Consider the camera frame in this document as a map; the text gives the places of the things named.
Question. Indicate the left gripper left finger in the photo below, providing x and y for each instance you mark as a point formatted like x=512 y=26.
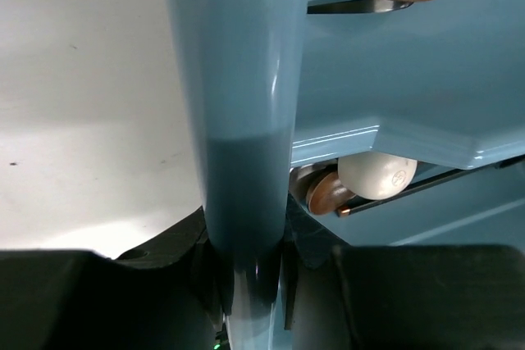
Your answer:
x=161 y=294

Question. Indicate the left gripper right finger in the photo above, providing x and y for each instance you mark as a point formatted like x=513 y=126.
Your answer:
x=339 y=296

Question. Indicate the black spoon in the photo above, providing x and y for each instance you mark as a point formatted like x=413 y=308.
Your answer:
x=363 y=205

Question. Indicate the white spoon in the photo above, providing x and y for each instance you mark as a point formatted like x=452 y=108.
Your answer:
x=376 y=175

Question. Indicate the copper spoon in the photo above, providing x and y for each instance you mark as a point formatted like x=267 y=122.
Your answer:
x=327 y=194

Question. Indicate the silver spoon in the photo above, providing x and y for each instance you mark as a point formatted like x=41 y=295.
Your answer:
x=302 y=177

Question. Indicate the blue plastic cutlery tray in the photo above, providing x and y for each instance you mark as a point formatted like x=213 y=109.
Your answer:
x=273 y=84

